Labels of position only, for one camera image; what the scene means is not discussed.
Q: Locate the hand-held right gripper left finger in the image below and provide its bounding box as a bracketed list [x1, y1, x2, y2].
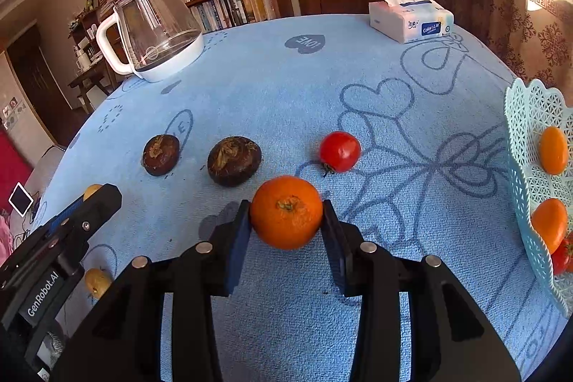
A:
[49, 199, 251, 382]

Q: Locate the dark brown water chestnut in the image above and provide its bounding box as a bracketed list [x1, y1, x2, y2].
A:
[207, 136, 263, 188]
[142, 134, 181, 177]

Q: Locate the low wooden side shelf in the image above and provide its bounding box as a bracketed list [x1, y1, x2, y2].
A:
[67, 4, 128, 114]

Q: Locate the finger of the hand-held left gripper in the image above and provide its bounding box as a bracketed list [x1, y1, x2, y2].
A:
[58, 184, 122, 262]
[45, 198, 87, 231]

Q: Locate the blue printed tablecloth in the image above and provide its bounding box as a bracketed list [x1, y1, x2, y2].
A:
[27, 13, 573, 382]

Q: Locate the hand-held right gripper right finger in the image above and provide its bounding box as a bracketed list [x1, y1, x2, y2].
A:
[321, 199, 522, 382]

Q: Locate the red tomato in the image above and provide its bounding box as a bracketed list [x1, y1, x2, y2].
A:
[550, 239, 573, 275]
[319, 131, 361, 174]

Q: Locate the white tissue box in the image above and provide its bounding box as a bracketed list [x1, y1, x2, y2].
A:
[368, 0, 454, 45]

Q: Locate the light blue lattice basket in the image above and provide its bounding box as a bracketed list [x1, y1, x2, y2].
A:
[504, 78, 573, 317]

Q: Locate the glass kettle white handle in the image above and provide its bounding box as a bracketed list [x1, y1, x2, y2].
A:
[96, 0, 204, 83]

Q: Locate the smooth oval kumquat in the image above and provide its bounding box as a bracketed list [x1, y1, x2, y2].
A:
[538, 126, 569, 176]

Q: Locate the red cloth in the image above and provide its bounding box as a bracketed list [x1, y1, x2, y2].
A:
[0, 127, 34, 266]

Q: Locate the orange mandarin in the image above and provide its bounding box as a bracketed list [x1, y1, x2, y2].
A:
[249, 175, 324, 251]
[530, 198, 568, 255]

